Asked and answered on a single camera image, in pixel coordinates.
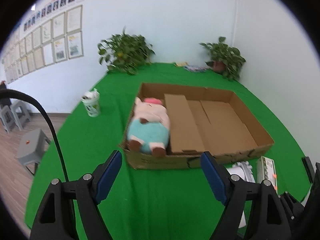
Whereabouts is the green white medicine box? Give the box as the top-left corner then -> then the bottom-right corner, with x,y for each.
257,156 -> 278,192

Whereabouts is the pink pig plush toy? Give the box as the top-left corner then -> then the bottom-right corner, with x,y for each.
126,97 -> 170,158

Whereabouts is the black device at table edge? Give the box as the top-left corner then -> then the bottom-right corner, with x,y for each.
302,157 -> 315,184

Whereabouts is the grey plastic stool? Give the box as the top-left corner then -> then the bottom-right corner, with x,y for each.
10,100 -> 31,131
1,106 -> 15,133
16,128 -> 50,176

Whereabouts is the large open cardboard box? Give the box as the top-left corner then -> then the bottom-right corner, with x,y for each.
121,83 -> 274,170

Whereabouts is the green patterned cup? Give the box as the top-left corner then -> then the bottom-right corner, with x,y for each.
81,88 -> 100,117

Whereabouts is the right potted plant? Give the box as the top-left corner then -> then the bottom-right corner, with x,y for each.
199,36 -> 246,80

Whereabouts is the potted plant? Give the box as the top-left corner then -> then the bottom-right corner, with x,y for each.
199,36 -> 246,80
97,30 -> 155,75

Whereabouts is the patterned flat packet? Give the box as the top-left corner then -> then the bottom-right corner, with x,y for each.
183,65 -> 209,73

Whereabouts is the yellow flat packet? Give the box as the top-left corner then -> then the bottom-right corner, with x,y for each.
175,62 -> 188,67

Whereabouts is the left potted plant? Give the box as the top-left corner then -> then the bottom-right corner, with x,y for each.
97,30 -> 155,75

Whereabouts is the black cable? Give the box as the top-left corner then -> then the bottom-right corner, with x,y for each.
0,88 -> 70,183

